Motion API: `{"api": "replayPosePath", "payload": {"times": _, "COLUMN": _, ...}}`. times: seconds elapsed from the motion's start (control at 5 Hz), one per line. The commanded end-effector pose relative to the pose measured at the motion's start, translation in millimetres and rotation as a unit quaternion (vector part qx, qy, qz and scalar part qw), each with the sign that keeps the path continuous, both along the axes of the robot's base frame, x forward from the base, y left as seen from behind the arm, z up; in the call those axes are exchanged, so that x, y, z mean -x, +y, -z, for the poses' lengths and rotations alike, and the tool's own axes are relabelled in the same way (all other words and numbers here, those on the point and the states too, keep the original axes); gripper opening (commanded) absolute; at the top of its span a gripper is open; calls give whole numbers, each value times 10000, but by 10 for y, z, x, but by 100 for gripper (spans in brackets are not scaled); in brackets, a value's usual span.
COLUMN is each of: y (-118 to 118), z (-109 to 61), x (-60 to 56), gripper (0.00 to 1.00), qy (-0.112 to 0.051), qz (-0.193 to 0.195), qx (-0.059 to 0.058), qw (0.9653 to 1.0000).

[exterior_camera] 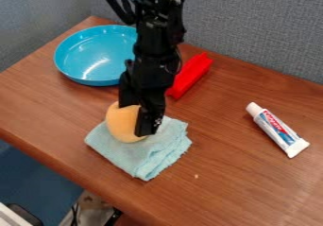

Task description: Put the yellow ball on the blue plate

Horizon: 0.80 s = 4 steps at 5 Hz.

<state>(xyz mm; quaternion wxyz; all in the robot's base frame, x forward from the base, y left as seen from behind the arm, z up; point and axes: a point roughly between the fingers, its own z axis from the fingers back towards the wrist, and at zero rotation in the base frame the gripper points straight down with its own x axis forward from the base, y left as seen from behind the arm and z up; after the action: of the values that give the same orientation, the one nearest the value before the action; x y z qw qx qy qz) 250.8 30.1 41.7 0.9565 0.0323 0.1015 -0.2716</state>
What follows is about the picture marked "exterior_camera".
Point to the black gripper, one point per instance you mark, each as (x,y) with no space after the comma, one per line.
(144,82)

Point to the yellow orange foam ball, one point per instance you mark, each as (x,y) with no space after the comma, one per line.
(120,122)

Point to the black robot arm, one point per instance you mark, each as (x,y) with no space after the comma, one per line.
(158,19)

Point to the blue plate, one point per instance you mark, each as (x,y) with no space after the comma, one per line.
(90,57)

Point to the red plastic block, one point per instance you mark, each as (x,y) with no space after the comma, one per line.
(192,71)

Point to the light blue folded cloth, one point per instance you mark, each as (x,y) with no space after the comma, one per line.
(144,158)

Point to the grey object under table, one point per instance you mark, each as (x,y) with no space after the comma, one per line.
(91,211)

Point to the white toothpaste tube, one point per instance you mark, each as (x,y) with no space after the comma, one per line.
(280,133)

